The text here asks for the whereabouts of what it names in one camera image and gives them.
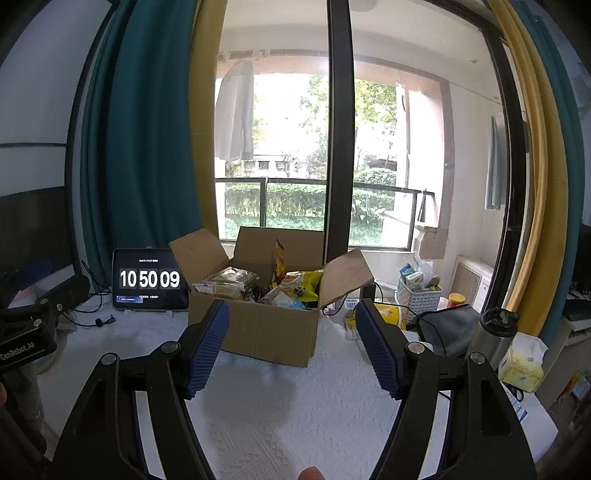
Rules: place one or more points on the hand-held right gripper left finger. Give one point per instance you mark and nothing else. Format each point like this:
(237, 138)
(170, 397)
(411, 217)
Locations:
(207, 353)

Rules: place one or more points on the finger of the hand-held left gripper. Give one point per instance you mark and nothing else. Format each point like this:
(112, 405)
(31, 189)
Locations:
(69, 290)

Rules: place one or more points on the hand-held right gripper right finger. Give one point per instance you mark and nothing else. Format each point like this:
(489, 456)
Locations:
(378, 353)

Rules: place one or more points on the brown cardboard box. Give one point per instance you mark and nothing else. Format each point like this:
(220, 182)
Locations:
(268, 332)

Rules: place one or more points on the yellow potato chips bag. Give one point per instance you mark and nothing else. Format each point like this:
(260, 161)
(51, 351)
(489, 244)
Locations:
(304, 281)

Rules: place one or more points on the yellow and blue snack packet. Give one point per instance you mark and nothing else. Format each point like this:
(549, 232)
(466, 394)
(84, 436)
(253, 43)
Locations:
(279, 261)

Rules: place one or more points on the person's left forearm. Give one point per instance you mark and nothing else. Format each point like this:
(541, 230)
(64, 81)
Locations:
(21, 410)

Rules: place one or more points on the person's right hand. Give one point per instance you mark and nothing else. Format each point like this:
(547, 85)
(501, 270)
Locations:
(310, 474)

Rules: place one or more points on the white and blue bowl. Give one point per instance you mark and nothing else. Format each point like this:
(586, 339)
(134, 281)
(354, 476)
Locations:
(51, 360)

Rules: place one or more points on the yellow plastic packet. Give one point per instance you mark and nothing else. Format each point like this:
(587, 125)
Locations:
(390, 316)

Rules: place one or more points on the pink box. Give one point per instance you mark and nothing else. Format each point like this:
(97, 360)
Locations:
(23, 294)

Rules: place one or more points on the white power strip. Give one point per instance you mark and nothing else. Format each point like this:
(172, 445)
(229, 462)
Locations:
(348, 305)

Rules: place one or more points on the black charger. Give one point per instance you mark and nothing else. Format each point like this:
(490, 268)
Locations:
(369, 291)

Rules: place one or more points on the white woven basket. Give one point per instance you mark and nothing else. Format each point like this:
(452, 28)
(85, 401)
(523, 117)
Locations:
(420, 297)

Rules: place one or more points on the grey fabric bag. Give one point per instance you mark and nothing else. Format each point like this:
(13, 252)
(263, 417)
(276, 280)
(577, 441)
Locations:
(452, 327)

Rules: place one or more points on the clear packet of beige crackers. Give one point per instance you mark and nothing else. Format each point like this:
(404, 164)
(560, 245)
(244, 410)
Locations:
(231, 276)

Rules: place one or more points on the blue and white carton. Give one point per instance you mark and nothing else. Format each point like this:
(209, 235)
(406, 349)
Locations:
(412, 277)

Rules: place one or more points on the tablet showing clock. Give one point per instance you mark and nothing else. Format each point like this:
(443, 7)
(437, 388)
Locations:
(152, 279)

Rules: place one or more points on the beige item in basket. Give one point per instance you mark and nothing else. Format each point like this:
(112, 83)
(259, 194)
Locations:
(433, 282)

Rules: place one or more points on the light blue snack packet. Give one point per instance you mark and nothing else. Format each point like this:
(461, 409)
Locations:
(281, 300)

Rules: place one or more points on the jar with yellow lid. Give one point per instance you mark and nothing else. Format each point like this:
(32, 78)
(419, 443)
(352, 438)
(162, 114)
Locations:
(457, 300)

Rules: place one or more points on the stainless steel tumbler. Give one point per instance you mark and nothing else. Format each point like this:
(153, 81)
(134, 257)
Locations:
(489, 337)

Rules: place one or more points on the white air conditioner unit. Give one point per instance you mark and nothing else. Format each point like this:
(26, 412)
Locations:
(471, 277)

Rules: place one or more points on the yellow tissue pack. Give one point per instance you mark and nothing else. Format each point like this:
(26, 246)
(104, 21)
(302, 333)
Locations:
(521, 369)

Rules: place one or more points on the white tube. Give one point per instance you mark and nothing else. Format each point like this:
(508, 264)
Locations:
(519, 406)

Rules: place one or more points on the wide teal curtain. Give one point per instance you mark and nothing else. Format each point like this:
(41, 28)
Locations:
(138, 138)

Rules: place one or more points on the balcony railing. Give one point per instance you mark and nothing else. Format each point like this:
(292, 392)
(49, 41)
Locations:
(286, 181)

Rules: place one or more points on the black window mullion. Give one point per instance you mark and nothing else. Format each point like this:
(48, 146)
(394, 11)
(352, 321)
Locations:
(339, 138)

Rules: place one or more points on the black monitor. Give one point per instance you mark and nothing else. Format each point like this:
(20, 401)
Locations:
(581, 267)

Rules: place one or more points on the yellow curtain beside teal curtain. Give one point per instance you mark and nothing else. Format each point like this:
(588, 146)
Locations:
(205, 115)

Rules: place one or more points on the hanging white garment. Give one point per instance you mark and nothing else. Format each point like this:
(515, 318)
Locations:
(235, 115)

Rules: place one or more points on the tall yellow curtain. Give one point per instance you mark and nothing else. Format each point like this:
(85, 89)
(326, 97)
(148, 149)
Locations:
(540, 161)

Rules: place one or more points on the narrow teal curtain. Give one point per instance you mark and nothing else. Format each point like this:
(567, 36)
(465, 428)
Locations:
(572, 161)

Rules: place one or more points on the black window side frame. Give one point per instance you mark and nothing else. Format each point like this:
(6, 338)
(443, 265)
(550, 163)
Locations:
(515, 184)

